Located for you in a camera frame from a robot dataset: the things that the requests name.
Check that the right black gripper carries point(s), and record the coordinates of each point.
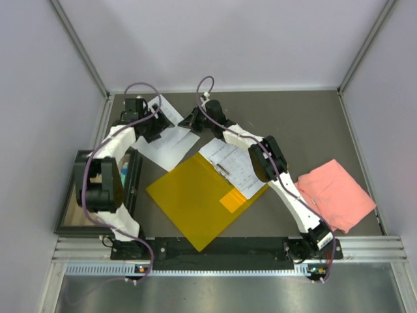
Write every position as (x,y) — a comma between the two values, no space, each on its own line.
(191,121)

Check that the right aluminium frame post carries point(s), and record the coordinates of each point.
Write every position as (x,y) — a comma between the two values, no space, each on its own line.
(382,18)

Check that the white paper stack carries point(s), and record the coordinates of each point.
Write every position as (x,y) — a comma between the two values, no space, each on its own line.
(175,142)

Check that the black framed wooden tray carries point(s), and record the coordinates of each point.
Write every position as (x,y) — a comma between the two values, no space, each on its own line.
(72,221)

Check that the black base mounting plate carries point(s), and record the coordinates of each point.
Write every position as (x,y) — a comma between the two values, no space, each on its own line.
(233,253)

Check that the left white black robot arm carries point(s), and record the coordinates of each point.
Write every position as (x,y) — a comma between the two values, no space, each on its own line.
(100,191)

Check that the pink cloth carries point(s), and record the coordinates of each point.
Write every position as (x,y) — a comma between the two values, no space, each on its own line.
(333,193)

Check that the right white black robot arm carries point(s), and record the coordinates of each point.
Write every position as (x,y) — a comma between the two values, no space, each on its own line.
(270,167)

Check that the left aluminium frame post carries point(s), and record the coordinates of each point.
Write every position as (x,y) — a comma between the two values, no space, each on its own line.
(64,20)

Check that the aluminium frame post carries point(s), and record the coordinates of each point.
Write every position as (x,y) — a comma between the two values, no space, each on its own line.
(382,18)
(64,20)

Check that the printed paper sheet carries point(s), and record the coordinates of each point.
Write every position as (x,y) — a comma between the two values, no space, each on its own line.
(253,189)

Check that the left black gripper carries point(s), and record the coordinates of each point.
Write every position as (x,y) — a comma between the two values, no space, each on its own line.
(161,123)

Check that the yellow plastic folder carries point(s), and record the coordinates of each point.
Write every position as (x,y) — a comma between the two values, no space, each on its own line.
(199,201)

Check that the grey slotted cable duct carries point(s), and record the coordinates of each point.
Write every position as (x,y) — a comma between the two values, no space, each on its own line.
(136,271)

